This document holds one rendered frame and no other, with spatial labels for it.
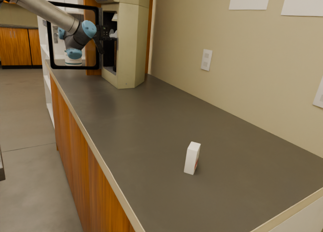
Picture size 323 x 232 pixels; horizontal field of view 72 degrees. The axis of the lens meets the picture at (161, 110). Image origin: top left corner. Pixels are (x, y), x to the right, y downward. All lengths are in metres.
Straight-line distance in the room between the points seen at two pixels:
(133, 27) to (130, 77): 0.29
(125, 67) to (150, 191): 0.90
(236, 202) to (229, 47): 0.80
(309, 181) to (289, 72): 0.43
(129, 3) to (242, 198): 1.08
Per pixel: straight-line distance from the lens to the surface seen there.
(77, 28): 1.18
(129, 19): 1.32
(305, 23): 1.01
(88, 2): 1.63
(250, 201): 0.63
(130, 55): 1.34
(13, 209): 2.02
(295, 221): 0.76
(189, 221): 0.53
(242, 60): 1.15
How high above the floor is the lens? 1.33
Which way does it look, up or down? 21 degrees down
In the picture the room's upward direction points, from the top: 6 degrees clockwise
